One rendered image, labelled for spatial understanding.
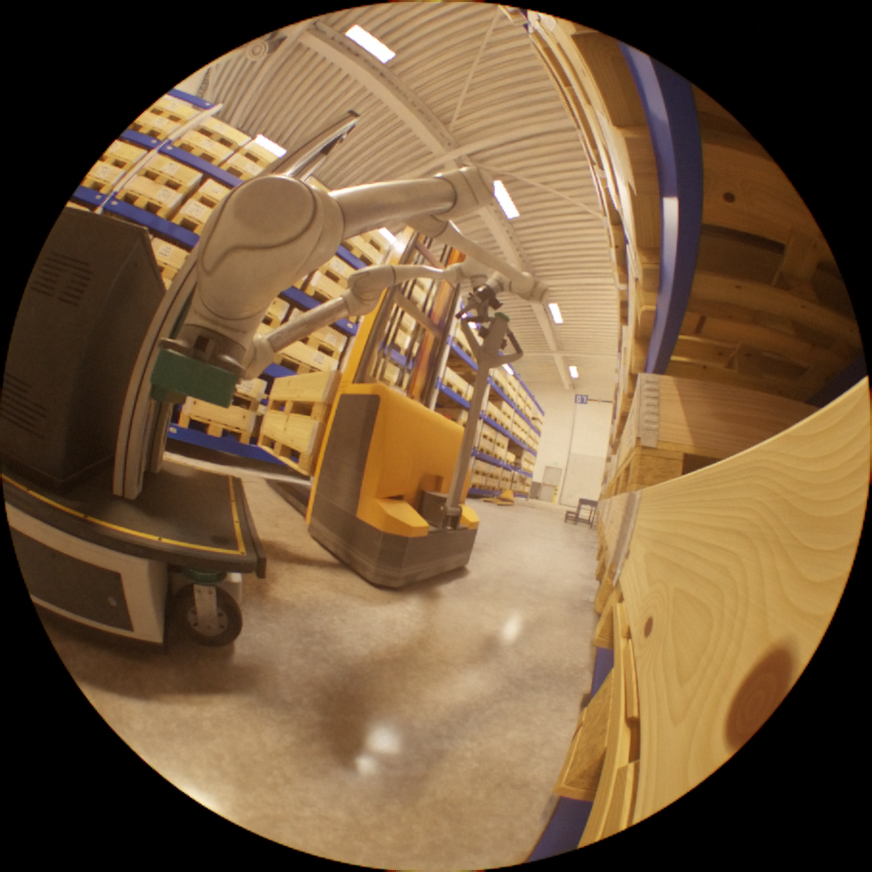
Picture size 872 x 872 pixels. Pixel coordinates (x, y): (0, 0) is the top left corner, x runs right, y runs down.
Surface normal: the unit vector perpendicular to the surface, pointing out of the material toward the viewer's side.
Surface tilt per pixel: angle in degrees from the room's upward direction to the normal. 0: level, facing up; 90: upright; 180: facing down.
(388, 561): 90
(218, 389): 90
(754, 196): 180
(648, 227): 180
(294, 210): 96
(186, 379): 90
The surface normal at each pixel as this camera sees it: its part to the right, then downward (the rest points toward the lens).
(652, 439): -0.56, -0.23
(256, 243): 0.37, 0.86
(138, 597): 0.71, 0.09
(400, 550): 0.16, -0.07
